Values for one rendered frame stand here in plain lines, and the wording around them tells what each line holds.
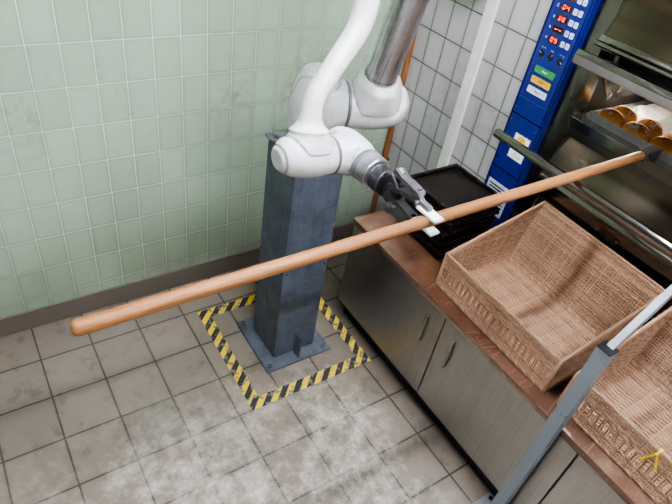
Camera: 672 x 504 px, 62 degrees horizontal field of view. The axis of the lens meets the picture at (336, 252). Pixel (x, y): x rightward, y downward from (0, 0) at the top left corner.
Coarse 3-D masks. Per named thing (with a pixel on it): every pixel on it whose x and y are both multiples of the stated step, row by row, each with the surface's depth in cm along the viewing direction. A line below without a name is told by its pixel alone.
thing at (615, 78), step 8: (576, 56) 176; (584, 64) 175; (592, 64) 173; (600, 72) 171; (608, 72) 169; (632, 72) 181; (616, 80) 168; (624, 80) 166; (632, 88) 164; (640, 88) 162; (648, 96) 161; (656, 96) 159; (664, 104) 158
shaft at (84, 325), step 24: (600, 168) 164; (504, 192) 145; (528, 192) 148; (456, 216) 135; (360, 240) 121; (384, 240) 125; (264, 264) 110; (288, 264) 112; (192, 288) 102; (216, 288) 104; (120, 312) 95; (144, 312) 98
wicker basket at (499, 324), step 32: (512, 224) 212; (544, 224) 215; (576, 224) 205; (448, 256) 200; (480, 256) 215; (512, 256) 227; (544, 256) 216; (576, 256) 206; (608, 256) 196; (448, 288) 205; (480, 288) 190; (512, 288) 213; (544, 288) 216; (576, 288) 206; (608, 288) 197; (640, 288) 189; (480, 320) 194; (512, 320) 180; (576, 320) 204; (608, 320) 198; (512, 352) 187; (544, 352) 172; (576, 352) 169; (544, 384) 175
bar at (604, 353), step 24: (552, 168) 168; (624, 216) 153; (648, 240) 149; (648, 312) 142; (624, 336) 143; (600, 360) 144; (576, 384) 152; (576, 408) 158; (552, 432) 164; (528, 456) 175
